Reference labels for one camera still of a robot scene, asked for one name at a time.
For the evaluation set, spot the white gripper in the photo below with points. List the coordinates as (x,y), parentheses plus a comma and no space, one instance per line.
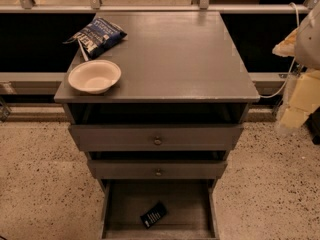
(308,44)

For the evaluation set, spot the dark blue rxbar wrapper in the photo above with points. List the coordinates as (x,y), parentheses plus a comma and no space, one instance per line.
(153,215)

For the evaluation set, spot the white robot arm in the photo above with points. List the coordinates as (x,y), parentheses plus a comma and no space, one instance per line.
(307,47)

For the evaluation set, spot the grey top drawer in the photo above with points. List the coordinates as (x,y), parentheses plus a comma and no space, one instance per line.
(141,137)

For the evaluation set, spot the grey wooden drawer cabinet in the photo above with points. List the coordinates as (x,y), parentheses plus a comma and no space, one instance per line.
(177,69)

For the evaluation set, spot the brass top drawer knob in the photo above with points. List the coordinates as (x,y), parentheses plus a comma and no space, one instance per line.
(157,140)

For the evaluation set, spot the brass drawer knob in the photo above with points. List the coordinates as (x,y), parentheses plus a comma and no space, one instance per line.
(158,172)
(157,140)

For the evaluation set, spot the brass middle drawer knob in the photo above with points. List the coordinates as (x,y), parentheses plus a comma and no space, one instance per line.
(158,172)

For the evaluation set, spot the grey open bottom drawer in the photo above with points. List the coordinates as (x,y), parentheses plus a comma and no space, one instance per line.
(190,210)

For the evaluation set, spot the grey middle drawer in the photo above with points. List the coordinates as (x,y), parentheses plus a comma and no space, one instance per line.
(171,169)

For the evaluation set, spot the white paper bowl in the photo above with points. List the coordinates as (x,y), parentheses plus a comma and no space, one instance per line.
(94,77)

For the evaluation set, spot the blue chip bag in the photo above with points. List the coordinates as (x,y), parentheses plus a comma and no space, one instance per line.
(97,37)

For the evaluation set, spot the metal railing frame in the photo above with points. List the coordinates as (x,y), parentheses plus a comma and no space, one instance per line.
(160,4)

